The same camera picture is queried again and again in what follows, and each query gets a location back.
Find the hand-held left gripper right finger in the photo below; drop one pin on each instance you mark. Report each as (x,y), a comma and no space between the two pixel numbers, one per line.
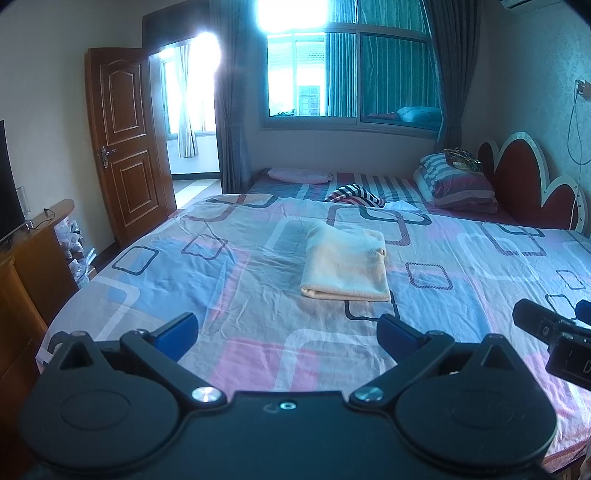
(395,337)

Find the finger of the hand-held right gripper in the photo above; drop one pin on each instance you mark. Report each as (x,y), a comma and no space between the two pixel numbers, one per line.
(585,311)
(540,323)

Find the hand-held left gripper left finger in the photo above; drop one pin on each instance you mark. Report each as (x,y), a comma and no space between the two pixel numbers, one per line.
(178,334)

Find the cream knit sweater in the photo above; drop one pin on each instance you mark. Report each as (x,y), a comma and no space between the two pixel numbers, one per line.
(346,263)

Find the bed with patterned sheet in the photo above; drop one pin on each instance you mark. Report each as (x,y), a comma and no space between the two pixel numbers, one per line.
(207,286)

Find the small white cloth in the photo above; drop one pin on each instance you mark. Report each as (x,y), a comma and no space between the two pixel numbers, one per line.
(401,206)

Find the pile of plastic bags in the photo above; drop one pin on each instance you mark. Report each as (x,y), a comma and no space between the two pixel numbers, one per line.
(76,249)

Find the striped maroon pillow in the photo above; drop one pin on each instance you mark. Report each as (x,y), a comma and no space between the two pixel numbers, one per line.
(466,205)
(457,182)

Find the red and white headboard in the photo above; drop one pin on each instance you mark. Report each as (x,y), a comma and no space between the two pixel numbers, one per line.
(521,180)

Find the red white black striped cloth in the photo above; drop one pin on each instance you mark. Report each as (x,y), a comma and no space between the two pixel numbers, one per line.
(355,196)

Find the wooden cabinet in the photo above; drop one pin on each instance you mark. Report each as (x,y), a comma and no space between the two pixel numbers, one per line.
(41,267)

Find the dark striped bed sheet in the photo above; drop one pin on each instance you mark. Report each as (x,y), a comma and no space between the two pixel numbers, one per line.
(392,184)

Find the dark bag on pillows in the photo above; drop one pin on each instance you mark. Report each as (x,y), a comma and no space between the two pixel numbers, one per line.
(461,159)

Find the clear drinking glass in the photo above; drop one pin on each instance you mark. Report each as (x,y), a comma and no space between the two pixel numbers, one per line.
(24,207)

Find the brown wooden door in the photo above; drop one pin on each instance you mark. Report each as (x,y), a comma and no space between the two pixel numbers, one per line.
(129,138)

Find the teal cushion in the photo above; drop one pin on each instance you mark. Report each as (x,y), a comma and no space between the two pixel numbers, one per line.
(420,114)

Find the white sheer curtain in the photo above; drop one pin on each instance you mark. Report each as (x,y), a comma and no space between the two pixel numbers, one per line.
(185,110)

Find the black television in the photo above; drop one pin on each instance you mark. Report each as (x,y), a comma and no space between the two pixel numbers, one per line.
(9,184)

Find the dark grey curtain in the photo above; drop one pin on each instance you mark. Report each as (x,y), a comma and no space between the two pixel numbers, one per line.
(233,115)
(455,83)

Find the sliding glass window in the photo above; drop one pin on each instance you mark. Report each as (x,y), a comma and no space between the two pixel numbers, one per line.
(300,78)

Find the white air conditioner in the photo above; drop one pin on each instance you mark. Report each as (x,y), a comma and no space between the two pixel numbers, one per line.
(526,2)

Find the wall socket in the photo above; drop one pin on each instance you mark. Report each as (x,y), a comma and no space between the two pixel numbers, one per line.
(582,88)

